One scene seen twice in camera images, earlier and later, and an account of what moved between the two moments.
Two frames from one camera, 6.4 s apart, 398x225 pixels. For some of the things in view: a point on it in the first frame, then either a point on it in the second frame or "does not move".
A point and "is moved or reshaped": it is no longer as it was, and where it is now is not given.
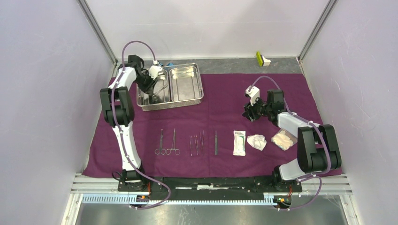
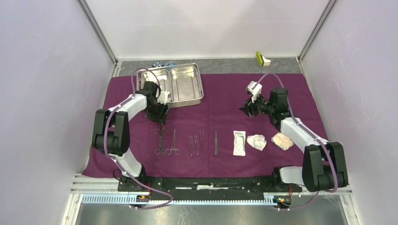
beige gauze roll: x=283 y=140 does not move
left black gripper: x=149 y=89 to x=161 y=116
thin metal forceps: x=202 y=143 does not move
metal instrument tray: x=179 y=85 does not move
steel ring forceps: x=158 y=86 is moved or reshaped
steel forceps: x=196 y=144 does not move
